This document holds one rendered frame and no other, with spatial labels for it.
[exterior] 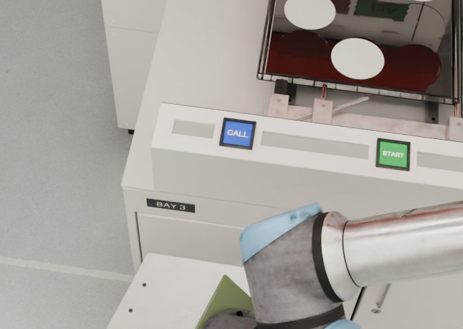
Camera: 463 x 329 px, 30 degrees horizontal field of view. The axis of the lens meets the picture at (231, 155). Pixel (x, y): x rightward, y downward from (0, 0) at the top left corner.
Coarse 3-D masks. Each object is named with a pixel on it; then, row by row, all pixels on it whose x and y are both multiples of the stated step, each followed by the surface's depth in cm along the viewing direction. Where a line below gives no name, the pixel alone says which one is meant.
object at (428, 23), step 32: (352, 0) 171; (384, 0) 171; (448, 0) 172; (288, 32) 166; (320, 32) 166; (352, 32) 166; (384, 32) 166; (416, 32) 167; (448, 32) 167; (288, 64) 161; (320, 64) 162; (384, 64) 162; (416, 64) 162; (448, 64) 162; (448, 96) 159
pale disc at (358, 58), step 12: (336, 48) 164; (348, 48) 164; (360, 48) 164; (372, 48) 164; (336, 60) 162; (348, 60) 162; (360, 60) 162; (372, 60) 162; (348, 72) 160; (360, 72) 161; (372, 72) 161
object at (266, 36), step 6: (270, 0) 170; (270, 6) 169; (270, 12) 168; (270, 18) 167; (270, 24) 166; (264, 30) 166; (270, 30) 166; (264, 36) 165; (264, 48) 163; (264, 54) 162; (264, 60) 161; (258, 66) 161; (264, 66) 161; (258, 72) 160; (264, 72) 160; (258, 78) 160
